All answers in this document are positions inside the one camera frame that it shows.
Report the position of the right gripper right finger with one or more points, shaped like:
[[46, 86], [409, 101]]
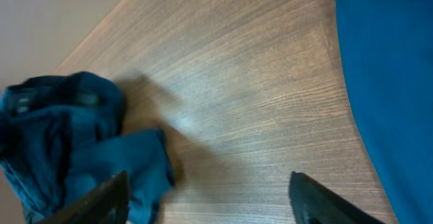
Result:
[[313, 203]]

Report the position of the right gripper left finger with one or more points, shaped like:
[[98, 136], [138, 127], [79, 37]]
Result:
[[108, 203]]

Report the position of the navy blue shorts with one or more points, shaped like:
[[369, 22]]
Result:
[[61, 137]]

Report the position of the blue polo shirt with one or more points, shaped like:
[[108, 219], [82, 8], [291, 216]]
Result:
[[386, 53]]

